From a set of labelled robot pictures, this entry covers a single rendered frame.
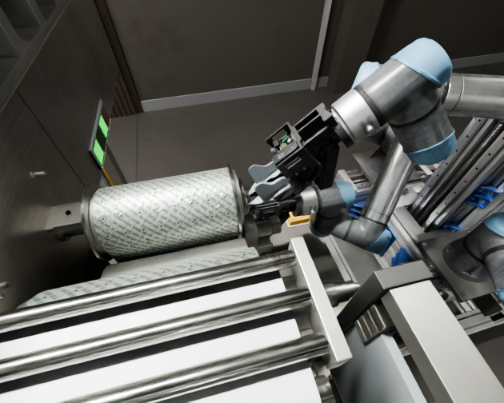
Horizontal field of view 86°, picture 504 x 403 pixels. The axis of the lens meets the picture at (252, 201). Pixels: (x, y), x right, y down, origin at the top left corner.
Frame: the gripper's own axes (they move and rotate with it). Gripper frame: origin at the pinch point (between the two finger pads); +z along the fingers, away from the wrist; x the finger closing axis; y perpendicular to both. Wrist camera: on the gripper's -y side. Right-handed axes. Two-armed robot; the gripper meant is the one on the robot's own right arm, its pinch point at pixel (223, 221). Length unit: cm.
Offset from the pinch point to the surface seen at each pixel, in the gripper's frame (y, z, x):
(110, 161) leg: -32, 47, -71
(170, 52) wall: -52, 14, -246
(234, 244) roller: 13.8, -0.6, 15.2
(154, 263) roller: 14.1, 13.8, 15.9
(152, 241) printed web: 15.8, 13.6, 12.4
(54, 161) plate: 22.2, 30.0, -5.8
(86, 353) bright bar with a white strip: 36, 12, 35
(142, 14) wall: -20, 31, -245
